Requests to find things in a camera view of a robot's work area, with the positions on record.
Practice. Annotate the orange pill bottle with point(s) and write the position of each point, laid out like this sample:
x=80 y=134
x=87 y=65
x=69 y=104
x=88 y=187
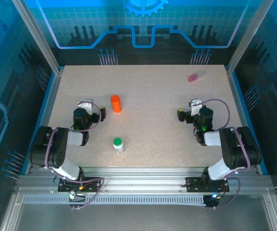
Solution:
x=117 y=107

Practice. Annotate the green bottle cap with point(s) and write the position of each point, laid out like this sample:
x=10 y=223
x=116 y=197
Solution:
x=117 y=141

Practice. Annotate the white pill bottle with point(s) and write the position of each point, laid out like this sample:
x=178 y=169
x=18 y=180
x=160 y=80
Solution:
x=119 y=148

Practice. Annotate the pink clear pill organizer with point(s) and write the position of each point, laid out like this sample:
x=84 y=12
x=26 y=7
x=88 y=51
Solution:
x=193 y=77

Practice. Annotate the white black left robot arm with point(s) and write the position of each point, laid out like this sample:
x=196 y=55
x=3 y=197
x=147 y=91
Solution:
x=54 y=149

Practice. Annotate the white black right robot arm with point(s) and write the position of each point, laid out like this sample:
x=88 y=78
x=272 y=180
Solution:
x=237 y=149

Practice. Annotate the small lit circuit board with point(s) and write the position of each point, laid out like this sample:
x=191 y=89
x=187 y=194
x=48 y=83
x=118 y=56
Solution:
x=72 y=195
x=211 y=201

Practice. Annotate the blue printed back panel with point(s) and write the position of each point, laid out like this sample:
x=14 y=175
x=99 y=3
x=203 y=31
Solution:
x=92 y=19

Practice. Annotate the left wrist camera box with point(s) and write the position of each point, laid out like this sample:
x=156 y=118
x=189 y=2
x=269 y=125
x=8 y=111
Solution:
x=85 y=105

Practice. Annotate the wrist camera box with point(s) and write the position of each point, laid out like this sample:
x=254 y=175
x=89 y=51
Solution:
x=85 y=105
x=195 y=106

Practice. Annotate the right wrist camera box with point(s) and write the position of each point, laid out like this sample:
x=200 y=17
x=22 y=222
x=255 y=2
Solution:
x=195 y=106

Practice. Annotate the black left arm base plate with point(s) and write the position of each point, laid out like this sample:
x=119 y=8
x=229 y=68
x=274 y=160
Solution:
x=92 y=183

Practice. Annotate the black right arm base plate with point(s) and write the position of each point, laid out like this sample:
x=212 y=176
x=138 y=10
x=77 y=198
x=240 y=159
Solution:
x=192 y=184

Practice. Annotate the aluminium mounting rail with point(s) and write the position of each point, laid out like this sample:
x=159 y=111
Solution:
x=141 y=175

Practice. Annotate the aluminium frame post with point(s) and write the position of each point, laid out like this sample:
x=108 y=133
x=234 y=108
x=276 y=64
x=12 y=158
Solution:
x=249 y=36
x=36 y=36

